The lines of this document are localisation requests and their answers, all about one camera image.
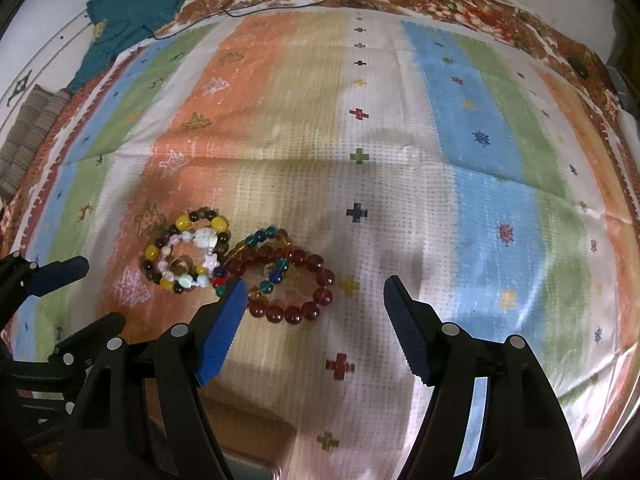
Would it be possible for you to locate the dark red bead bracelet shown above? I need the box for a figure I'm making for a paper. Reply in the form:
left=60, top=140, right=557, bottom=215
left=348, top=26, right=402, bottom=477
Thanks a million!
left=226, top=242, right=336, bottom=325

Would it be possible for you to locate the white pink bead bracelet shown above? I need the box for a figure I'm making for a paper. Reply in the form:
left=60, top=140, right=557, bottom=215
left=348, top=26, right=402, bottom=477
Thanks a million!
left=156, top=226, right=222, bottom=290

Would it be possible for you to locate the brown striped folded fabric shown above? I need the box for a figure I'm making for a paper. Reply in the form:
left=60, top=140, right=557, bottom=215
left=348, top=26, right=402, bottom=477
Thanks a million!
left=1, top=84, right=70, bottom=204

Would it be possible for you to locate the teal knitted garment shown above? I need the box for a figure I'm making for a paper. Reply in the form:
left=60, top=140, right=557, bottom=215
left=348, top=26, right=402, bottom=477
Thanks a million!
left=67, top=0, right=183, bottom=93

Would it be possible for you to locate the multicolour glass bead bracelet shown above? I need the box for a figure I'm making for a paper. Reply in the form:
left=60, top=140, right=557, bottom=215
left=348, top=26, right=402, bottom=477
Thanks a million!
left=214, top=224, right=293, bottom=302

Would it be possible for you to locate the striped colourful cloth mat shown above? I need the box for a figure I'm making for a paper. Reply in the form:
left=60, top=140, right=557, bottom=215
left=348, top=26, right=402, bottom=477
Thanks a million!
left=12, top=9, right=639, bottom=479

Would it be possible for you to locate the yellow black bead bracelet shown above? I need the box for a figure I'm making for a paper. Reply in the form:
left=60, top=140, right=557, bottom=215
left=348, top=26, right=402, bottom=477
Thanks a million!
left=141, top=206, right=234, bottom=295

